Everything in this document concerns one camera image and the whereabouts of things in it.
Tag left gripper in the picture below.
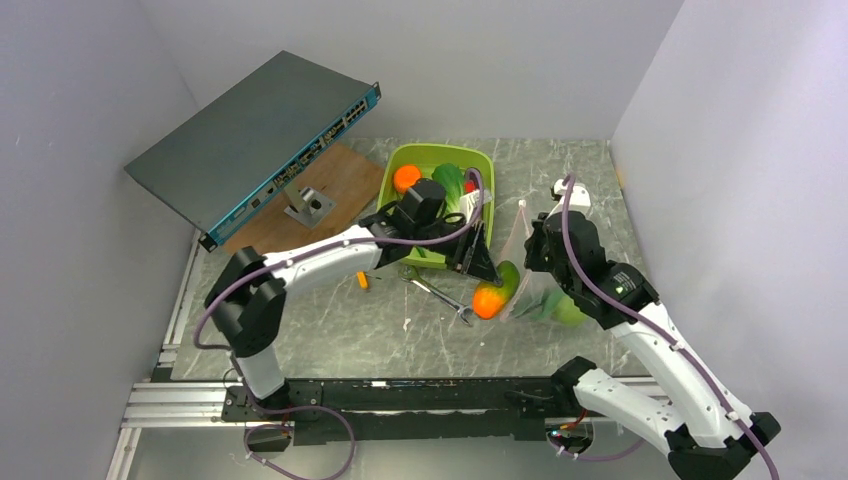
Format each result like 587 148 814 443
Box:
413 219 502 288

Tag orange green mango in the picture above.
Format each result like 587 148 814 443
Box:
471 260 521 320

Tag clear zip top bag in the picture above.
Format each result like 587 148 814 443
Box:
496 200 561 325

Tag green apple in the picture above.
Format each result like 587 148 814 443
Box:
552 295 587 327

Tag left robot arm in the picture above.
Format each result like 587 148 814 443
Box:
201 168 502 420

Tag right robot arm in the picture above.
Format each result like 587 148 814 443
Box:
525 210 781 479

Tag silver wrench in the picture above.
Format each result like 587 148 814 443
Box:
399 265 473 327

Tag bok choy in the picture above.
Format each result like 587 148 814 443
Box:
431 163 466 213

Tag orange tangerine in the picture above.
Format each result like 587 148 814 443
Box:
392 164 423 195

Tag green plastic basin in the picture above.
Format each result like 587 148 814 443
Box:
376 143 496 270

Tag wooden board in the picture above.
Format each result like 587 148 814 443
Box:
223 143 384 254

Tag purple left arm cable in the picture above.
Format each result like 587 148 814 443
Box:
192 166 486 480

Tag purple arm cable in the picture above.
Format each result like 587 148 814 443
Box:
192 166 486 480
559 173 782 480

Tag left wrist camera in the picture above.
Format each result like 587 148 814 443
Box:
459 189 494 231

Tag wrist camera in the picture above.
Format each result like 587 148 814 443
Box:
550 181 591 216
459 189 494 231

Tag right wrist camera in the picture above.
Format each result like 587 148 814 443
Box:
550 181 591 216

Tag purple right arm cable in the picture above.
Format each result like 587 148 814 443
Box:
559 173 782 480

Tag yellow handled screwdriver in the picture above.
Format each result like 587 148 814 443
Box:
356 271 381 291

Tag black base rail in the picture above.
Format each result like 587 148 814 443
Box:
222 376 584 446

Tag metal stand bracket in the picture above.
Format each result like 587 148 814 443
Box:
283 183 336 229

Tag grey network switch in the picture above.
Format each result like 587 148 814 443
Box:
125 51 381 252

